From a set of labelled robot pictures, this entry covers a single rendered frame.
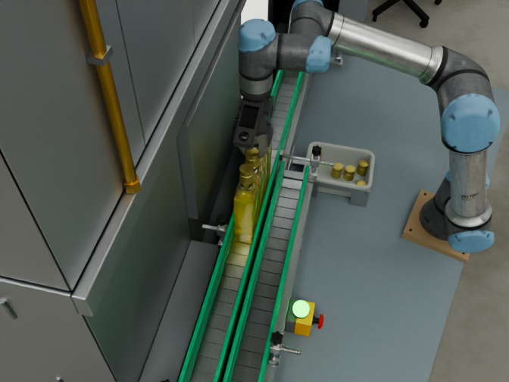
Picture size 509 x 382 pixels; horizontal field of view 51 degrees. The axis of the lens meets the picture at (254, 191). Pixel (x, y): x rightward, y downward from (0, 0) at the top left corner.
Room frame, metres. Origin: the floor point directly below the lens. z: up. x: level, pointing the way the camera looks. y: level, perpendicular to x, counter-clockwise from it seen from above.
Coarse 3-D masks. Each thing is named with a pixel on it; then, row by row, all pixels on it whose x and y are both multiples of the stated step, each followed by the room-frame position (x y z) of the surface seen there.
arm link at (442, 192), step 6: (444, 180) 1.03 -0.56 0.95; (486, 180) 1.00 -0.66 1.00; (444, 186) 1.01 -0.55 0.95; (450, 186) 1.00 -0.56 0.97; (486, 186) 0.98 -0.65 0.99; (438, 192) 1.03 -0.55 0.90; (444, 192) 1.00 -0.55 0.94; (450, 192) 0.98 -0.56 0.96; (438, 198) 1.02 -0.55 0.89; (444, 198) 0.98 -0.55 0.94; (450, 198) 0.96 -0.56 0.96; (438, 204) 1.00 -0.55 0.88; (444, 204) 0.96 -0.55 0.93
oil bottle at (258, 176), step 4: (260, 168) 0.94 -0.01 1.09; (256, 172) 0.92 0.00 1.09; (260, 172) 0.93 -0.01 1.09; (256, 176) 0.91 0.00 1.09; (260, 176) 0.92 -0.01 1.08; (256, 180) 0.90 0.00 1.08; (260, 180) 0.91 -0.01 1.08; (256, 184) 0.90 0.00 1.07; (260, 184) 0.90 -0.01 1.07; (260, 188) 0.91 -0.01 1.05; (260, 192) 0.91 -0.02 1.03; (260, 196) 0.91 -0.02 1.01; (260, 200) 0.91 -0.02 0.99; (260, 204) 0.91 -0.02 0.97; (260, 208) 0.91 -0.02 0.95
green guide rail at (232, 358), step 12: (276, 180) 1.01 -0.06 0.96; (276, 192) 0.97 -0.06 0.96; (276, 204) 0.98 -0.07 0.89; (264, 228) 0.84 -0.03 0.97; (264, 240) 0.81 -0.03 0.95; (252, 276) 0.69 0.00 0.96; (252, 288) 0.67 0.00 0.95; (240, 324) 0.56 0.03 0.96; (240, 336) 0.54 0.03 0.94; (228, 360) 0.47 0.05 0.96; (228, 372) 0.44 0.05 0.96
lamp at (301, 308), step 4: (300, 300) 0.69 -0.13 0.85; (296, 304) 0.67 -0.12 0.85; (300, 304) 0.67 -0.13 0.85; (304, 304) 0.67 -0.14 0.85; (292, 308) 0.67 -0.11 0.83; (296, 308) 0.66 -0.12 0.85; (300, 308) 0.66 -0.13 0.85; (304, 308) 0.66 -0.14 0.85; (308, 308) 0.66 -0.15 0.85; (292, 312) 0.66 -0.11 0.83; (296, 312) 0.65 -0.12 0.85; (300, 312) 0.65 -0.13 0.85; (304, 312) 0.65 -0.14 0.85; (308, 312) 0.66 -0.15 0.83; (296, 316) 0.65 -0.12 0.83; (300, 316) 0.65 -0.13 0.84; (304, 316) 0.65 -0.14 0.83
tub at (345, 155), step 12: (312, 144) 1.28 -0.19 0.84; (324, 144) 1.28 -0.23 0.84; (324, 156) 1.27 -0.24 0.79; (336, 156) 1.27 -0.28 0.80; (348, 156) 1.26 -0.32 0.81; (360, 156) 1.25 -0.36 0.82; (372, 156) 1.23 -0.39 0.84; (324, 168) 1.24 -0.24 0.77; (372, 168) 1.18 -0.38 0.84; (324, 180) 1.12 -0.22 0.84; (336, 180) 1.18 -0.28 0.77; (372, 180) 1.13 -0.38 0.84
